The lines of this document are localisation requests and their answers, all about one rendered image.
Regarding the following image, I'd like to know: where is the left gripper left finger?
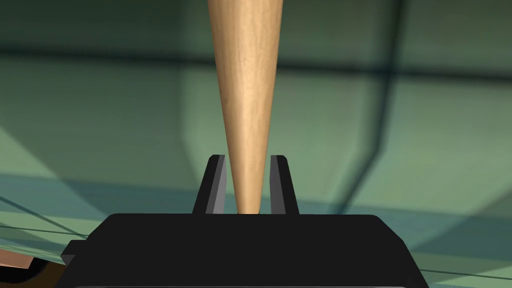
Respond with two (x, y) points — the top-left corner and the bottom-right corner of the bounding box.
(191, 154), (227, 215)

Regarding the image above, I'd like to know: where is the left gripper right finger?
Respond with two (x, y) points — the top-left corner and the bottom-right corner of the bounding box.
(269, 154), (300, 215)

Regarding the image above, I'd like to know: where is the tapered light wooden stick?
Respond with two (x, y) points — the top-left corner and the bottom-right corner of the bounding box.
(207, 0), (285, 216)

